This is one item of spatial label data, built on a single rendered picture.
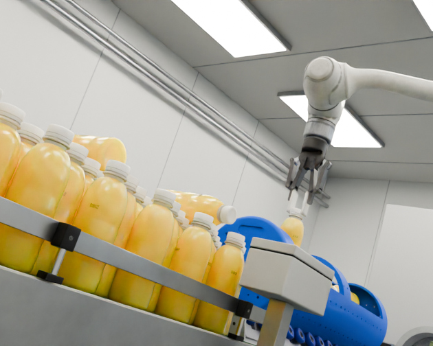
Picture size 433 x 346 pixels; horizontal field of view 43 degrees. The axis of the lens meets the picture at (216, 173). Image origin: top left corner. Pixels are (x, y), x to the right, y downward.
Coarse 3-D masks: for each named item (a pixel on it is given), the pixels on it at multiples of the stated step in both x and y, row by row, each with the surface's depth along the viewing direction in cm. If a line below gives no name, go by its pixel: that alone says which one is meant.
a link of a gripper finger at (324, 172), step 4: (324, 164) 161; (328, 164) 161; (324, 168) 161; (320, 172) 161; (324, 172) 161; (320, 176) 161; (324, 176) 161; (320, 180) 160; (324, 180) 161; (316, 184) 160; (320, 184) 160; (316, 188) 160; (320, 188) 160; (320, 192) 161
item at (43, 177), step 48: (0, 144) 74; (48, 144) 78; (0, 192) 74; (48, 192) 76; (96, 192) 86; (0, 240) 73; (144, 240) 94; (192, 240) 105; (96, 288) 85; (144, 288) 93
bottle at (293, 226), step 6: (294, 216) 160; (300, 216) 160; (288, 222) 158; (294, 222) 158; (300, 222) 159; (282, 228) 158; (288, 228) 157; (294, 228) 157; (300, 228) 158; (288, 234) 156; (294, 234) 156; (300, 234) 157; (294, 240) 156; (300, 240) 157
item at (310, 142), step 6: (306, 138) 166; (312, 138) 164; (306, 144) 165; (312, 144) 164; (318, 144) 163; (324, 144) 164; (306, 150) 167; (312, 150) 165; (318, 150) 164; (324, 150) 164; (300, 156) 167; (312, 156) 165; (318, 156) 164; (324, 156) 164; (300, 162) 166; (306, 162) 165; (318, 162) 163; (306, 168) 165
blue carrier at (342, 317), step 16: (240, 224) 156; (256, 224) 153; (272, 224) 151; (224, 240) 157; (288, 240) 149; (336, 272) 179; (352, 288) 221; (256, 304) 144; (336, 304) 169; (352, 304) 179; (368, 304) 215; (304, 320) 159; (320, 320) 165; (336, 320) 172; (352, 320) 181; (368, 320) 192; (384, 320) 206; (320, 336) 174; (336, 336) 179; (352, 336) 186; (368, 336) 196; (384, 336) 207
